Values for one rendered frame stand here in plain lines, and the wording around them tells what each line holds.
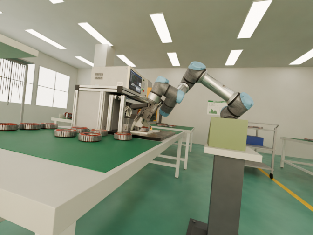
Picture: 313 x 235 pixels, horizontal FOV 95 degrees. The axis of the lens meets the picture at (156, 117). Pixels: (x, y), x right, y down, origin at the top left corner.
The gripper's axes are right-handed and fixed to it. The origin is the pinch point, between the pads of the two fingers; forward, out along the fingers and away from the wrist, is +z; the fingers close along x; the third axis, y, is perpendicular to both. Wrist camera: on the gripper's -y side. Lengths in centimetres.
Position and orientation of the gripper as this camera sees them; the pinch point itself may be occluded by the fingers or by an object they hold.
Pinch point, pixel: (135, 128)
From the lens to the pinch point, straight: 91.4
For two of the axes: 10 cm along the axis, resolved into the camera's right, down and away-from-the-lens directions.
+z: -4.5, 8.9, 1.1
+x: 3.1, 0.4, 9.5
